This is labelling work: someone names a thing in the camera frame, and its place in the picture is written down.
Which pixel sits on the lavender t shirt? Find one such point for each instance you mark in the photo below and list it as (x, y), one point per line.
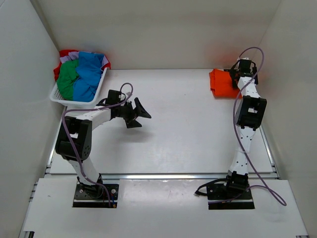
(74, 55)

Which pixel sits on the white plastic laundry basket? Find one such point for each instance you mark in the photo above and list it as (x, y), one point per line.
(55, 96)

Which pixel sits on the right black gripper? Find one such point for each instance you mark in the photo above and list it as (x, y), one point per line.
(233, 84)

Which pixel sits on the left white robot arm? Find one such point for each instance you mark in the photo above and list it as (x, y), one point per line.
(74, 141)

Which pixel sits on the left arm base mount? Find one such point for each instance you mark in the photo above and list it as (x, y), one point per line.
(95, 196)

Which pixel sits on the green t shirt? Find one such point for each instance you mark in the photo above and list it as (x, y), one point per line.
(66, 79)

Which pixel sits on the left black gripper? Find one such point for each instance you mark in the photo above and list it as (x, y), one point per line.
(138, 110)

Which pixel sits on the red t shirt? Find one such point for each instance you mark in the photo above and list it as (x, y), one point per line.
(56, 71)

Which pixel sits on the orange t shirt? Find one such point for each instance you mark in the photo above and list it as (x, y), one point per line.
(221, 85)

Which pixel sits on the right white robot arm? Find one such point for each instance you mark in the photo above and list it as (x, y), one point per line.
(247, 119)

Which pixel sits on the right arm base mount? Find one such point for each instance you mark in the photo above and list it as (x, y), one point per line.
(222, 196)

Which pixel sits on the blue t shirt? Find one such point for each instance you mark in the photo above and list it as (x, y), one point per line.
(90, 69)

